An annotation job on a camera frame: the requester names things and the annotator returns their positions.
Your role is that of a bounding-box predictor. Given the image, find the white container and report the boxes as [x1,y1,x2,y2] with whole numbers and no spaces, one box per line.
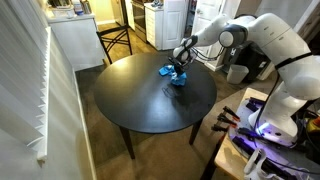
[51,5,76,19]

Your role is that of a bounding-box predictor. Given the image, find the white kitchen counter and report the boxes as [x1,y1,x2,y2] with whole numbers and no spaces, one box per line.
[46,13,106,72]

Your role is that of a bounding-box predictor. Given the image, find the round black table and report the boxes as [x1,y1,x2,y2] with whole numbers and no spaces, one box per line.
[93,52,218,160]

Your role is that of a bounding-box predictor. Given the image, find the white trash can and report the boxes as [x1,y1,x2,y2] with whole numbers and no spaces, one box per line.
[226,64,250,85]

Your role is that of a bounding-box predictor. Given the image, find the white window blinds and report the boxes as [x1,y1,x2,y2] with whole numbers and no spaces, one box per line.
[0,0,53,164]

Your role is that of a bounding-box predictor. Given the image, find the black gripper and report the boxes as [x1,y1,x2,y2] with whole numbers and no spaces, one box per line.
[168,54,190,75]

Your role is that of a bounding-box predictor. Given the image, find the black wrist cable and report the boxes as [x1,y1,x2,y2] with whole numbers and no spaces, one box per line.
[189,46,225,63]

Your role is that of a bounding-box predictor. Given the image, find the black clamp orange tip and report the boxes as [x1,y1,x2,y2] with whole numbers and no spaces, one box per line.
[211,123,231,133]
[217,113,238,128]
[222,105,241,123]

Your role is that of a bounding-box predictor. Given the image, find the grey robot mounting plate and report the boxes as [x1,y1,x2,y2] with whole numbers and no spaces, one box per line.
[228,98,320,180]

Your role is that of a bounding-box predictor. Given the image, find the white drawer cabinet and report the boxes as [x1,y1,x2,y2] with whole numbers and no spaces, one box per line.
[143,0,189,51]

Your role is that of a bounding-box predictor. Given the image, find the white panel door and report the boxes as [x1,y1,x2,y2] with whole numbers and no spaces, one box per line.
[191,0,231,36]

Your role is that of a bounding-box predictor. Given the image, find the white VR controller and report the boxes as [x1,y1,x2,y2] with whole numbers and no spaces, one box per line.
[243,148,278,180]

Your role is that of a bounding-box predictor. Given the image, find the steel oven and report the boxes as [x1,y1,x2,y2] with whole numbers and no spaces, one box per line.
[131,0,148,43]

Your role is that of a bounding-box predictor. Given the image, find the blue striped towel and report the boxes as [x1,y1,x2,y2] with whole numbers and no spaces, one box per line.
[158,64,188,87]

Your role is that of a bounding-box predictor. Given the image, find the black storage box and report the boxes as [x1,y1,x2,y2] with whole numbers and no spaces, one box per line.
[222,43,272,83]

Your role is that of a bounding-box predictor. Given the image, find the metal cup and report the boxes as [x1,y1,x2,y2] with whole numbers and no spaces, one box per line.
[81,0,93,15]

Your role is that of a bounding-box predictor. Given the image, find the wooden side table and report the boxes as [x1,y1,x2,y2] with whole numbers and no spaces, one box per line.
[199,87,320,180]

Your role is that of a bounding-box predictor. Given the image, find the white blue bottle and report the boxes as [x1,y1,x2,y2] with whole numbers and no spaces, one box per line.
[72,0,84,16]

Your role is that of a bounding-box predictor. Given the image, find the yellow tool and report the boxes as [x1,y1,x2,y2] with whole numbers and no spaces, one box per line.
[306,116,320,135]

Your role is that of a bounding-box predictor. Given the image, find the long black bar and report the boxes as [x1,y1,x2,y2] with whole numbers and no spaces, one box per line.
[231,135,298,180]

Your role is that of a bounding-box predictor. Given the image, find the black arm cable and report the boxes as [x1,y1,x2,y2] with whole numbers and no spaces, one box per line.
[254,52,315,134]

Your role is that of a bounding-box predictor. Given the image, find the black metal chair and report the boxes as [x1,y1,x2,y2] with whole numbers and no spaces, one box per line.
[96,23,133,65]

